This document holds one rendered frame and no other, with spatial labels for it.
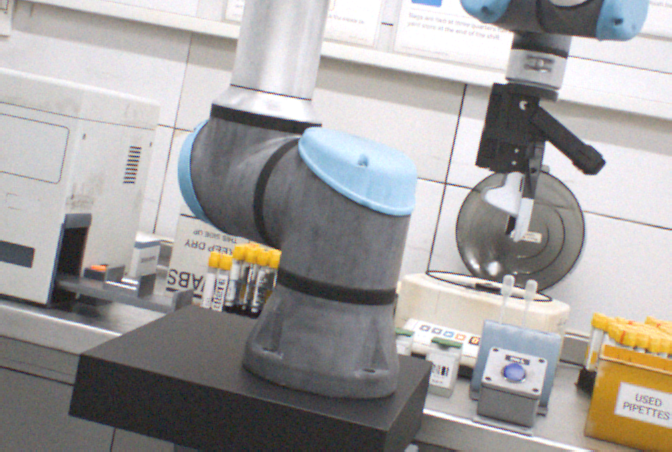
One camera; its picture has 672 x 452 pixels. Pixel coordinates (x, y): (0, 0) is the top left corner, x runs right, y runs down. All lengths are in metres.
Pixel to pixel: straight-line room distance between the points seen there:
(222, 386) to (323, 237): 0.16
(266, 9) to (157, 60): 1.06
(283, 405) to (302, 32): 0.37
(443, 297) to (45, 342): 0.57
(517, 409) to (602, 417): 0.12
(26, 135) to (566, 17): 0.71
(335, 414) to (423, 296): 0.72
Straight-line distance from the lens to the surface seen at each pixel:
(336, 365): 1.04
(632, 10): 1.34
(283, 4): 1.14
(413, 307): 1.71
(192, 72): 2.16
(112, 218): 1.69
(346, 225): 1.03
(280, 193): 1.08
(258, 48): 1.14
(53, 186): 1.55
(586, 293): 2.04
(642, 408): 1.45
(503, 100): 1.50
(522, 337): 1.51
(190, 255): 1.79
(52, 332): 1.51
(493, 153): 1.48
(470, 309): 1.68
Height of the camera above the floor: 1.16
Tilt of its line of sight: 3 degrees down
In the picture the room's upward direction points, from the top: 11 degrees clockwise
